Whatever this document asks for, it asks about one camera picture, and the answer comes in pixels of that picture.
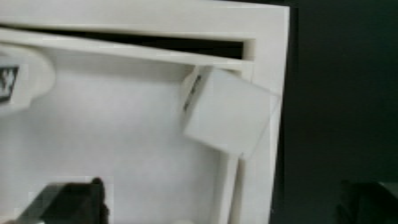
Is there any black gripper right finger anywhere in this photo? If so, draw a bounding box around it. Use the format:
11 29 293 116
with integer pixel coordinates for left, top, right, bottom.
334 181 398 224

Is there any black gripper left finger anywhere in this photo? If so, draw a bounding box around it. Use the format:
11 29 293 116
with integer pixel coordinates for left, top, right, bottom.
14 177 110 224

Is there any white table leg with tag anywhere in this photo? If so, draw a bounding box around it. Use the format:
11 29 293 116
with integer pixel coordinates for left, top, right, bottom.
0 43 57 116

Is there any white square table top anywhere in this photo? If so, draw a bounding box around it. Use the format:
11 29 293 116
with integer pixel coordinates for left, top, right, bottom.
0 26 281 224

